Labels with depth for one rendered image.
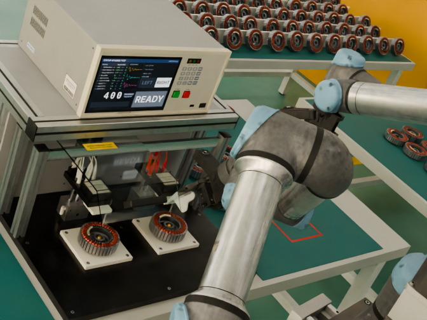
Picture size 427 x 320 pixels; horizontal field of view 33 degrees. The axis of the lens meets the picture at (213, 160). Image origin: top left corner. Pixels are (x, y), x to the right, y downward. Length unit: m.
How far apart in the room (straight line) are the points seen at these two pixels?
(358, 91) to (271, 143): 0.37
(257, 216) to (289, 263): 1.06
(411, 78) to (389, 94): 3.82
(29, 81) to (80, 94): 0.17
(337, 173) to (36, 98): 0.87
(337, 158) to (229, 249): 0.28
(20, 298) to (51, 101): 0.50
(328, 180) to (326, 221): 1.26
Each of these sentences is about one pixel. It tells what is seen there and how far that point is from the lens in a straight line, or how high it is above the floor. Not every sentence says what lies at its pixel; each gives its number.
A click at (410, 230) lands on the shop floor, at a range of 4.57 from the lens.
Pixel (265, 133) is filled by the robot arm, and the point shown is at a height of 1.47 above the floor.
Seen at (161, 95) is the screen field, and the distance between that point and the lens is 2.01.
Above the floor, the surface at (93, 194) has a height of 0.92.
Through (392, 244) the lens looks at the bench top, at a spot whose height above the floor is 0.75.
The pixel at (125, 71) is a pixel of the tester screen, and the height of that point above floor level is 1.25.
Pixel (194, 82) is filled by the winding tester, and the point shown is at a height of 1.22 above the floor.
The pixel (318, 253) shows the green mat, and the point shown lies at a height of 0.75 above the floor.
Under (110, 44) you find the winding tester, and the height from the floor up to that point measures 1.32.
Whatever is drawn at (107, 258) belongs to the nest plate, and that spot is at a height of 0.78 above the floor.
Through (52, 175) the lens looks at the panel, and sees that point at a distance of 2.16.
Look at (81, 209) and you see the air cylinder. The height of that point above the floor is 0.81.
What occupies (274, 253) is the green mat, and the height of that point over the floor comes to 0.75.
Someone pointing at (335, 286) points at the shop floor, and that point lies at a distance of 3.74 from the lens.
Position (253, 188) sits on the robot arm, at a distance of 1.31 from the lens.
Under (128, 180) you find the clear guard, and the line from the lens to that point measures 1.81.
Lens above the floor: 2.04
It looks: 29 degrees down
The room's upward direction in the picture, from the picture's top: 23 degrees clockwise
